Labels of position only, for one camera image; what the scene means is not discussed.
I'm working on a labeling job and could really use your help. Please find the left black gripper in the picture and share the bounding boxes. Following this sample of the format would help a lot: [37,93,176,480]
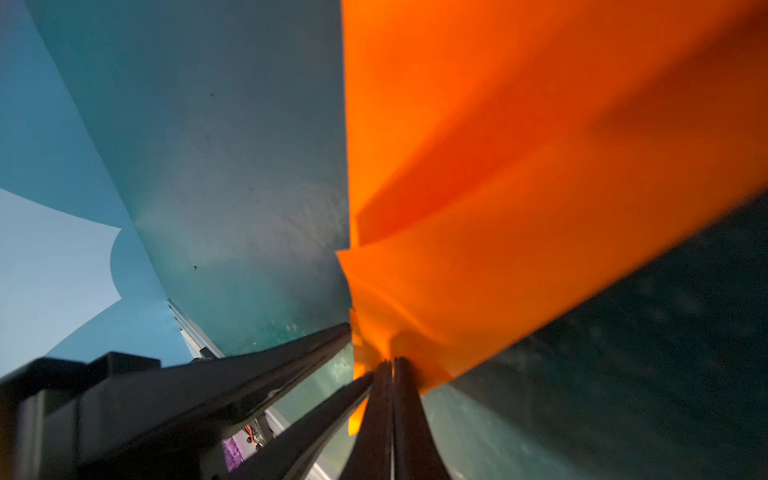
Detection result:
[0,322,353,480]

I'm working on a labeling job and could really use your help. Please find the orange square paper sheet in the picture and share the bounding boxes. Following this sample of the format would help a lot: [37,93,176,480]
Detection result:
[335,0,768,437]

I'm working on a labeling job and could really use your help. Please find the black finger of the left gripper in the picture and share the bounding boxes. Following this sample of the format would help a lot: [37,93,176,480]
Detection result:
[227,373,374,479]

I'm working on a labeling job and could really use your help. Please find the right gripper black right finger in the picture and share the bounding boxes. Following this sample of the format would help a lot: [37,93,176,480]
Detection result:
[393,357,451,480]

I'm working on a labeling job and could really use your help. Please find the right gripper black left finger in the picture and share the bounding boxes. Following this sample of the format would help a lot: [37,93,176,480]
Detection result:
[340,361,393,480]

